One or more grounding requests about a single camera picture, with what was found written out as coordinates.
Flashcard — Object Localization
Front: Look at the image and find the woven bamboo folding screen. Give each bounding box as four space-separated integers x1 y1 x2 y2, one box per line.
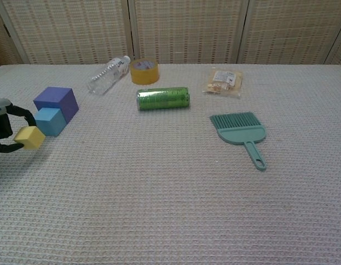
0 0 341 67

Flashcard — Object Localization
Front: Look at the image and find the small yellow foam cube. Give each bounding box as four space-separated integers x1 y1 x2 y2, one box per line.
13 126 46 150

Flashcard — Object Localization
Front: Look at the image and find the large purple foam cube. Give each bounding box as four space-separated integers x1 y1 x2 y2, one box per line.
33 86 79 124

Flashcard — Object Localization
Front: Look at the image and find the clear plastic water bottle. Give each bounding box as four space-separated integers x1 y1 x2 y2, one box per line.
86 55 132 96

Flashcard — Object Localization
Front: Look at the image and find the green drink can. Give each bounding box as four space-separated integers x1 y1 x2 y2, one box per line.
136 87 191 112

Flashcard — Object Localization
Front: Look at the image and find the white woven tablecloth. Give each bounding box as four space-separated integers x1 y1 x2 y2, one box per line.
0 63 341 265

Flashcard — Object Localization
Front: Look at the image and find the light blue foam cube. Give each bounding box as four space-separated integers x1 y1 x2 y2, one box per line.
34 107 68 137

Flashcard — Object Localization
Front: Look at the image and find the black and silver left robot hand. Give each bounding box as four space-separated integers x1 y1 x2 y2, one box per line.
0 98 38 154

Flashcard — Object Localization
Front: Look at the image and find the yellow packing tape roll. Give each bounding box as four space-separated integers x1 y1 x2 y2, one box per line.
130 58 160 86

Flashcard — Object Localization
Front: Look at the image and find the teal plastic hand brush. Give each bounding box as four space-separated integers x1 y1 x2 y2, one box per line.
209 111 268 171

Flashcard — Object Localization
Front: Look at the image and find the clear snack packet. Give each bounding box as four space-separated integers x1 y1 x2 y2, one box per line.
205 67 244 99

